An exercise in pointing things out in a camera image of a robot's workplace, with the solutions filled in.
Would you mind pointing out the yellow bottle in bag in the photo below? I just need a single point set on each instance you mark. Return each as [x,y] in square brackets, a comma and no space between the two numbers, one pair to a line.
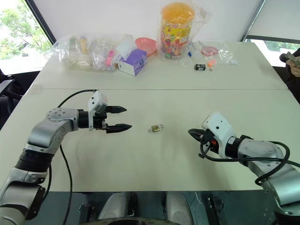
[84,47]

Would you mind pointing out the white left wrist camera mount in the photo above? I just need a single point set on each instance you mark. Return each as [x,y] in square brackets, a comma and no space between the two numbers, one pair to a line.
[96,100]

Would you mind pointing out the small black box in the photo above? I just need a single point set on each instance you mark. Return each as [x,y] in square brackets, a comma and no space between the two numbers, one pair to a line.
[200,67]

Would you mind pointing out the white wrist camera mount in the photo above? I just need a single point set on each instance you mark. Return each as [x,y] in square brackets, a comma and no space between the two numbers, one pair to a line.
[96,100]
[219,126]

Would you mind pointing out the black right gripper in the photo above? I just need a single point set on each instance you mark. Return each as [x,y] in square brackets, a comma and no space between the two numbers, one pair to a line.
[209,140]

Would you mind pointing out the black table clamp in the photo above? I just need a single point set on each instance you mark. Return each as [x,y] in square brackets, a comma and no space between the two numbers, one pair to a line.
[216,211]
[86,207]

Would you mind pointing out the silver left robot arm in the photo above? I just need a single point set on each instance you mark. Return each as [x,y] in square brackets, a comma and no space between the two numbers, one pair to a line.
[42,133]

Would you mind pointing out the person in dark clothes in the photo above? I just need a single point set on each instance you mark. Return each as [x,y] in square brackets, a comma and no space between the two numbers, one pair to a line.
[294,79]

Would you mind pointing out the large clear plastic bag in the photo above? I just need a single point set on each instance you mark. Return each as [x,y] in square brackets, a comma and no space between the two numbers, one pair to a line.
[93,61]

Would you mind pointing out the pink plastic bowl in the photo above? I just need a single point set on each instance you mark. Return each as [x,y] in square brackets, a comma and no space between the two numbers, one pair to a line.
[146,44]

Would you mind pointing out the green bottle in bag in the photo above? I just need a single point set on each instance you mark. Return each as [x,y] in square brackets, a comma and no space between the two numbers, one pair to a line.
[72,43]

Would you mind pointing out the small clear plastic bag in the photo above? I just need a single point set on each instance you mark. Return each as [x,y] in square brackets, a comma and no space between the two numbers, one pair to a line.
[226,55]

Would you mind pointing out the red lidded round container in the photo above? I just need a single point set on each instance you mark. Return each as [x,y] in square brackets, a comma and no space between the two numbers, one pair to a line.
[209,50]

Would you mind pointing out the pink packet in bag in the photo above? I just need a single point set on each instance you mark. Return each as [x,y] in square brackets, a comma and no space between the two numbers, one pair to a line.
[109,58]

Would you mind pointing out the silver rounded robot leg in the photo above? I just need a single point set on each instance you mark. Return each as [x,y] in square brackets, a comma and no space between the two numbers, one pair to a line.
[179,207]
[116,206]

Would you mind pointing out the orange lidded candy jar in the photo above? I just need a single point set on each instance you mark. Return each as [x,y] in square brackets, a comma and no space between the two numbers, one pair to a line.
[177,30]

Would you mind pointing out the small brass padlock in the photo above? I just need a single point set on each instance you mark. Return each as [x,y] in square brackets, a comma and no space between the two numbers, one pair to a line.
[156,128]

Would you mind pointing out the black window frame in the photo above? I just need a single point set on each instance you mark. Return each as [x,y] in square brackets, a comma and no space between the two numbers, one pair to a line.
[254,21]
[41,21]

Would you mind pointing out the dark chair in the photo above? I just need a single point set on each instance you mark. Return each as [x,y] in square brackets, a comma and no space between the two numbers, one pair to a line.
[14,89]

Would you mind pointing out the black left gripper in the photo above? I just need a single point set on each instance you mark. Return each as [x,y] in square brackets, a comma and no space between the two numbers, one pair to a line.
[99,120]

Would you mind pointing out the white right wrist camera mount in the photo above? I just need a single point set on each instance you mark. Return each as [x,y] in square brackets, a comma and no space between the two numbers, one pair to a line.
[219,126]

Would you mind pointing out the clear bag around jar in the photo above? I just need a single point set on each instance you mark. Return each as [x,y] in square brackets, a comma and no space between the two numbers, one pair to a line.
[199,16]

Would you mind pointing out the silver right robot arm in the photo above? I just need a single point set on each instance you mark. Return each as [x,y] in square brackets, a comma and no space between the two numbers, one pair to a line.
[264,152]

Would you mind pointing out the small blue object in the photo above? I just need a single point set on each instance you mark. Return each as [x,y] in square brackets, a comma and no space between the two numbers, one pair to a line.
[190,54]

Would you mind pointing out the small orange object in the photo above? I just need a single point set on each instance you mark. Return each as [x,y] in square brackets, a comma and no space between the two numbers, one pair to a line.
[211,63]

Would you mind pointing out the purple white tissue box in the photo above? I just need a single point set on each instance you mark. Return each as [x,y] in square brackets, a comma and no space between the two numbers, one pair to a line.
[132,62]

